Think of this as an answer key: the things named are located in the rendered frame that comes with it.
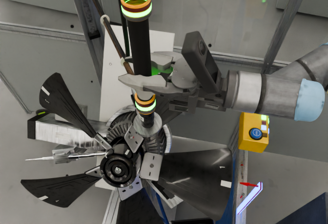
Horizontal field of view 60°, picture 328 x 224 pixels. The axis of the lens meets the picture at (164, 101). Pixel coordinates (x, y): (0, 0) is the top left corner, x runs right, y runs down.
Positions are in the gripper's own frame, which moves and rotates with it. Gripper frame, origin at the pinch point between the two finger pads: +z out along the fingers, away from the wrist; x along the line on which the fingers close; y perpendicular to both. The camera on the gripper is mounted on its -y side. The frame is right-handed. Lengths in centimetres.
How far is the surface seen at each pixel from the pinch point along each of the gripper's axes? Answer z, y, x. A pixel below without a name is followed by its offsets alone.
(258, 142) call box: -40, 60, 21
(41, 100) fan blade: 37, 38, 12
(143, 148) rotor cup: 1.1, 48.0, 5.3
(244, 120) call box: -34, 59, 30
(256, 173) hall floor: -67, 166, 54
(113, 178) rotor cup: 7.8, 46.3, -7.2
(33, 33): 80, 69, 70
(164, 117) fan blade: -5.4, 30.9, 8.7
